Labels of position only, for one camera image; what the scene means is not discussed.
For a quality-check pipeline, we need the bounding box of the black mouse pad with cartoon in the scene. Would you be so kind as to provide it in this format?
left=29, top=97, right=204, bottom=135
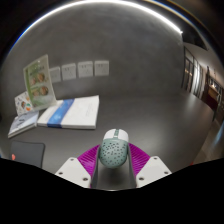
left=9, top=140, right=46, bottom=169

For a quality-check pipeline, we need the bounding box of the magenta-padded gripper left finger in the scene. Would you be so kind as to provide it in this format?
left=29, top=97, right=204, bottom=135
left=54, top=143, right=102, bottom=189

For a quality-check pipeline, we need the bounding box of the green and white computer mouse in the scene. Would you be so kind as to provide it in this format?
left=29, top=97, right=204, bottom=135
left=98, top=128, right=130, bottom=169

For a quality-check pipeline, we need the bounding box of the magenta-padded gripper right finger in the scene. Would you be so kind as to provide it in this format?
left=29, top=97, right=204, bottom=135
left=127, top=142, right=173, bottom=188

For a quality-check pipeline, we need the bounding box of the black-framed glass door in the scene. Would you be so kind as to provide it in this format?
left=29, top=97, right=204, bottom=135
left=181, top=44, right=205, bottom=99

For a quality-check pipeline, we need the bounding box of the white card with colourful stickers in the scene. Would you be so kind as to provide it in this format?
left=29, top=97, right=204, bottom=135
left=14, top=90, right=34, bottom=117

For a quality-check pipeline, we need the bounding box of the white book with blue band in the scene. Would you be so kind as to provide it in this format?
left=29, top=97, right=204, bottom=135
left=36, top=94, right=101, bottom=130

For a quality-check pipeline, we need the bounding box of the green menu sign stand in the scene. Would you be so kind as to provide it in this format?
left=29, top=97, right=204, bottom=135
left=22, top=54, right=58, bottom=112

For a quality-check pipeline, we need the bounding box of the striped grey book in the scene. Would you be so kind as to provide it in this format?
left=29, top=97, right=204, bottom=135
left=7, top=110, right=40, bottom=139

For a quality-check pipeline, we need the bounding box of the wooden shelf unit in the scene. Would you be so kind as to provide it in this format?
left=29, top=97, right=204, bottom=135
left=203, top=65, right=224, bottom=123

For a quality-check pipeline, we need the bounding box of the curved white light strip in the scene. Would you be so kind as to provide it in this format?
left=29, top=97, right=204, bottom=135
left=9, top=0, right=184, bottom=54

